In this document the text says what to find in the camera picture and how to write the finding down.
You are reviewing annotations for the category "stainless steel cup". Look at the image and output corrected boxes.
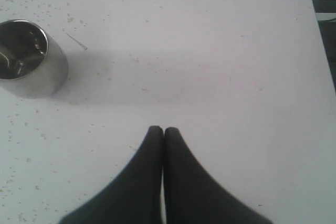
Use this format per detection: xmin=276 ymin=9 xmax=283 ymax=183
xmin=1 ymin=19 xmax=69 ymax=99

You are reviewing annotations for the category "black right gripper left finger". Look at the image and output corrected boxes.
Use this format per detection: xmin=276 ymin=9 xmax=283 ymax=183
xmin=60 ymin=126 xmax=164 ymax=223

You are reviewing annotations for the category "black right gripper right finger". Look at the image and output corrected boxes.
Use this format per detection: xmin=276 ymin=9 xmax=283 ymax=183
xmin=163 ymin=127 xmax=271 ymax=223

